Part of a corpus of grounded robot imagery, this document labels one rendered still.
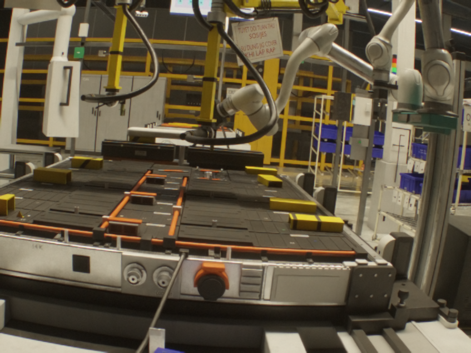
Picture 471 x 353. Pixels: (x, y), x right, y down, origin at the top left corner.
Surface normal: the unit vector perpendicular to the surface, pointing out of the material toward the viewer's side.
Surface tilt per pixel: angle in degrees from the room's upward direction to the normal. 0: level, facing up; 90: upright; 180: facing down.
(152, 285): 90
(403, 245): 90
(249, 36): 90
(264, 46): 90
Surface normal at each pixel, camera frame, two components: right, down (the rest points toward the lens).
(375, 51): -0.50, 0.21
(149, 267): 0.07, 0.15
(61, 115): 0.47, 0.16
